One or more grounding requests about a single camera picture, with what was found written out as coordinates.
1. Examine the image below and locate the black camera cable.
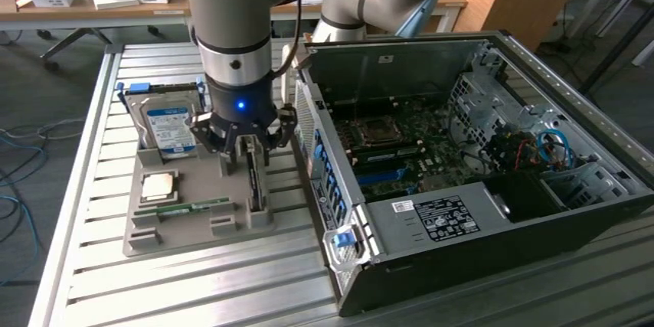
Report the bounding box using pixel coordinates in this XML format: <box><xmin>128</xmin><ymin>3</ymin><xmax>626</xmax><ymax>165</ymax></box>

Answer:
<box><xmin>270</xmin><ymin>0</ymin><xmax>307</xmax><ymax>79</ymax></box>

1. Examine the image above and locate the blue expansion slot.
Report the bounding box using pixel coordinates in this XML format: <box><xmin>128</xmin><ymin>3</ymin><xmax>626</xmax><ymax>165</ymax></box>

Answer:
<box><xmin>357</xmin><ymin>172</ymin><xmax>410</xmax><ymax>186</ymax></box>

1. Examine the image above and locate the blue floor cable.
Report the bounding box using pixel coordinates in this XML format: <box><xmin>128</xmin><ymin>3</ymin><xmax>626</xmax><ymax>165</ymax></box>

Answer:
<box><xmin>0</xmin><ymin>145</ymin><xmax>47</xmax><ymax>286</ymax></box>

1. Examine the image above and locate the white floor cable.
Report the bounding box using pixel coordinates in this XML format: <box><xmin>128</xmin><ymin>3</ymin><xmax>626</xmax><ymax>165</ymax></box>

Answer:
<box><xmin>0</xmin><ymin>118</ymin><xmax>87</xmax><ymax>141</ymax></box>

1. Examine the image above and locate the red wire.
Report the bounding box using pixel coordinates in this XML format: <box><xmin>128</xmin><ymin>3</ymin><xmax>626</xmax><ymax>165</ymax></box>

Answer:
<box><xmin>514</xmin><ymin>138</ymin><xmax>529</xmax><ymax>170</ymax></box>

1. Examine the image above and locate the green motherboard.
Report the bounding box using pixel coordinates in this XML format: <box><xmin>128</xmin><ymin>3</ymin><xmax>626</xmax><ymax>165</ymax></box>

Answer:
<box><xmin>331</xmin><ymin>96</ymin><xmax>495</xmax><ymax>204</ymax></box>

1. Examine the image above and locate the green RAM stick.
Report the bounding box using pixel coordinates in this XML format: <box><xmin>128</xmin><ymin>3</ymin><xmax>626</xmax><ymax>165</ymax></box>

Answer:
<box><xmin>134</xmin><ymin>198</ymin><xmax>231</xmax><ymax>216</ymax></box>

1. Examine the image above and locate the CPU socket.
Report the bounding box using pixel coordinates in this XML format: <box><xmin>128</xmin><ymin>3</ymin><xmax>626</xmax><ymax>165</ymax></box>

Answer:
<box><xmin>357</xmin><ymin>118</ymin><xmax>405</xmax><ymax>148</ymax></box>

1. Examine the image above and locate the black NVIDIA graphics card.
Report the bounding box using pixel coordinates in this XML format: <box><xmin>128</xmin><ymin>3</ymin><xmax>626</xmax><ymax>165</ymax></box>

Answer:
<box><xmin>239</xmin><ymin>133</ymin><xmax>269</xmax><ymax>215</ymax></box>

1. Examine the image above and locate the open black PC case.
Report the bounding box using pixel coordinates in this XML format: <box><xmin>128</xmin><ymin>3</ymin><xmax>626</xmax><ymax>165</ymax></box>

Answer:
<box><xmin>281</xmin><ymin>30</ymin><xmax>654</xmax><ymax>319</ymax></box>

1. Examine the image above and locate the hard disk in blue caddy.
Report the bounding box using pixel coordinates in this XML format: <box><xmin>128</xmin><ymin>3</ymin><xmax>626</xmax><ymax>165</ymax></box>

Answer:
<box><xmin>116</xmin><ymin>80</ymin><xmax>211</xmax><ymax>159</ymax></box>

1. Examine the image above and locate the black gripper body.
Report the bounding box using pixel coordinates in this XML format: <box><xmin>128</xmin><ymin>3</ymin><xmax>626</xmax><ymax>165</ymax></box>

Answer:
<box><xmin>207</xmin><ymin>76</ymin><xmax>281</xmax><ymax>126</ymax></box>

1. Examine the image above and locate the blue data wire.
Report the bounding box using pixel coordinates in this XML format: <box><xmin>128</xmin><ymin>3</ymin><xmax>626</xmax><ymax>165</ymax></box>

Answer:
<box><xmin>535</xmin><ymin>129</ymin><xmax>578</xmax><ymax>170</ymax></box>

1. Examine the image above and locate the blue case latch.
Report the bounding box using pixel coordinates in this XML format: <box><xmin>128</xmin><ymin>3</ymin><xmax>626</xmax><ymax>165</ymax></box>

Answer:
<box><xmin>331</xmin><ymin>230</ymin><xmax>355</xmax><ymax>248</ymax></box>

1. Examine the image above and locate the CPU chip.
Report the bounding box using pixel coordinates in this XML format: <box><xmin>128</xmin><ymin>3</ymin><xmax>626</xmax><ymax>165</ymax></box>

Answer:
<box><xmin>140</xmin><ymin>172</ymin><xmax>180</xmax><ymax>202</ymax></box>

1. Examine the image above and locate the grey parts rack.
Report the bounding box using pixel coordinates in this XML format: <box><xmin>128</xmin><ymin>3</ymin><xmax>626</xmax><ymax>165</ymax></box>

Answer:
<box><xmin>122</xmin><ymin>112</ymin><xmax>281</xmax><ymax>258</ymax></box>

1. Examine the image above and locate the grey power supply unit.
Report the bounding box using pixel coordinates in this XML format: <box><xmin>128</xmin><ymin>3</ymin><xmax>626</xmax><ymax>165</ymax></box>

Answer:
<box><xmin>363</xmin><ymin>182</ymin><xmax>515</xmax><ymax>257</ymax></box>

